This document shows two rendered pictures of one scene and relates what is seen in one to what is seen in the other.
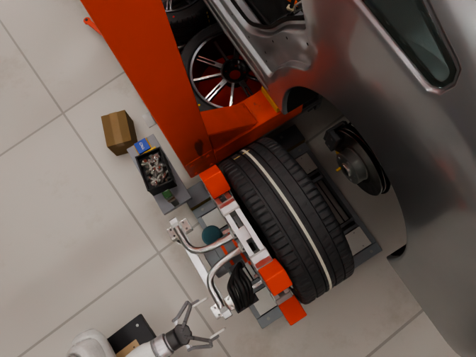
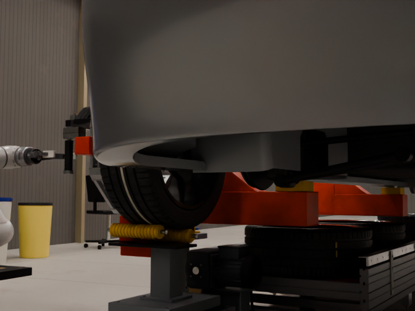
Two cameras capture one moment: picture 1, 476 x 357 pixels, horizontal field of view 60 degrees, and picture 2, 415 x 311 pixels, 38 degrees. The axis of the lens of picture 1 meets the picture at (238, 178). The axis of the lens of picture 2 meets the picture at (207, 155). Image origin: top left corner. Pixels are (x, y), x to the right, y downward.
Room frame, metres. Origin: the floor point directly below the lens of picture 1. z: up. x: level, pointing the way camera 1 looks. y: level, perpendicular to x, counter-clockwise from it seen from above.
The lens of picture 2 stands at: (-1.27, -2.25, 0.65)
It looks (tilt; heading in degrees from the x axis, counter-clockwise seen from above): 4 degrees up; 50
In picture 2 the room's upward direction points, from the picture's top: straight up
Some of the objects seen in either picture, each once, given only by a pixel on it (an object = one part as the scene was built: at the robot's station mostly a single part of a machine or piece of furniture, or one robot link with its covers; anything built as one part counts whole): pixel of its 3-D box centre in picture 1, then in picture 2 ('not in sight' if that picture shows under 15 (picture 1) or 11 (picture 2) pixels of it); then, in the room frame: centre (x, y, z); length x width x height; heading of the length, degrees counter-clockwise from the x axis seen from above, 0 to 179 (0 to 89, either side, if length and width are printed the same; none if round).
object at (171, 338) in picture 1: (179, 336); (37, 155); (-0.09, 0.35, 0.83); 0.09 x 0.08 x 0.07; 110
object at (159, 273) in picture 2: not in sight; (166, 275); (0.27, -0.14, 0.32); 0.40 x 0.30 x 0.28; 20
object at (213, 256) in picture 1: (232, 251); not in sight; (0.19, 0.08, 0.85); 0.21 x 0.14 x 0.14; 110
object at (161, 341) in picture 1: (163, 346); (26, 156); (-0.11, 0.42, 0.83); 0.09 x 0.06 x 0.09; 20
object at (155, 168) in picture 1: (156, 171); not in sight; (0.71, 0.41, 0.51); 0.20 x 0.14 x 0.13; 11
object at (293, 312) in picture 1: (291, 309); (89, 146); (-0.08, -0.10, 0.85); 0.09 x 0.08 x 0.07; 20
